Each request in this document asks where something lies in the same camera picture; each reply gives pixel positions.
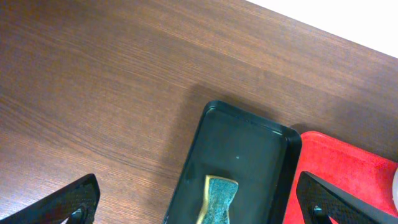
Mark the red plastic tray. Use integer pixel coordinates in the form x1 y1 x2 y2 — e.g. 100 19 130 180
284 131 397 223

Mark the green and yellow sponge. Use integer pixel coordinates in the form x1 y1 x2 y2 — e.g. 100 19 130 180
196 175 239 224

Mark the pale green plate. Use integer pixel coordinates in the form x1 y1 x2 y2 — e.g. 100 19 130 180
392 169 398 211

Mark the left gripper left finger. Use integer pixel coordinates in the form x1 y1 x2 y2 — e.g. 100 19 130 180
1 174 100 224

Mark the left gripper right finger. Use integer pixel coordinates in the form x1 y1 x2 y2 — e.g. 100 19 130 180
296 171 397 224

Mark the black plastic tray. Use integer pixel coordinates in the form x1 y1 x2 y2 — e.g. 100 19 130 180
163 100 302 223

